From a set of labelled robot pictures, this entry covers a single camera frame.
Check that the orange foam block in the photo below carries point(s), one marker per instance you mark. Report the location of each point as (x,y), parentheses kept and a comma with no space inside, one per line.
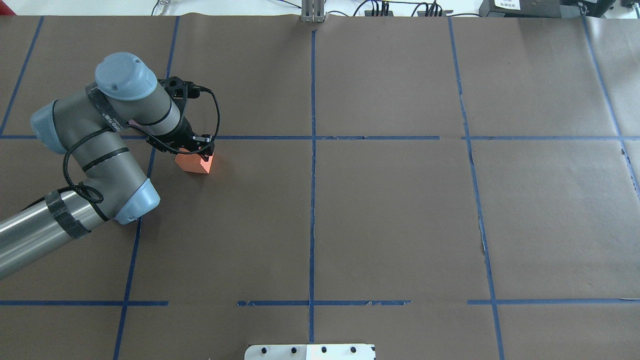
(194,163)

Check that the black box with label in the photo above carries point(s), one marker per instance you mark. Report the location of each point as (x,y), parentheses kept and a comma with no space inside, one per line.
(553,9)

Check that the white pedestal column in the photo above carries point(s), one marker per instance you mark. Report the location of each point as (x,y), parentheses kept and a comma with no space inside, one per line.
(324,351)

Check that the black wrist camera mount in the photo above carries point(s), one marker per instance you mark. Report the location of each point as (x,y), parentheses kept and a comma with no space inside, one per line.
(179,90)

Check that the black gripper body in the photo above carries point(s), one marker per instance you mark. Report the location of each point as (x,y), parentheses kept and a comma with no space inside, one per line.
(186,133)

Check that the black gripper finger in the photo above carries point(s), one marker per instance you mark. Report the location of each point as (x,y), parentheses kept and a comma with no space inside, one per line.
(203,141)
(206,150)

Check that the aluminium frame post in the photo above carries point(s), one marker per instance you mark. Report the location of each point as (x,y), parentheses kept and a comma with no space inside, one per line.
(313,11)

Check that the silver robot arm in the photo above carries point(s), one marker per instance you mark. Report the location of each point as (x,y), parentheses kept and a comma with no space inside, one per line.
(104,182)

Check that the black power strip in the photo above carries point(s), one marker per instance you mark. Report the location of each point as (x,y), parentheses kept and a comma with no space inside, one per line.
(378,9)

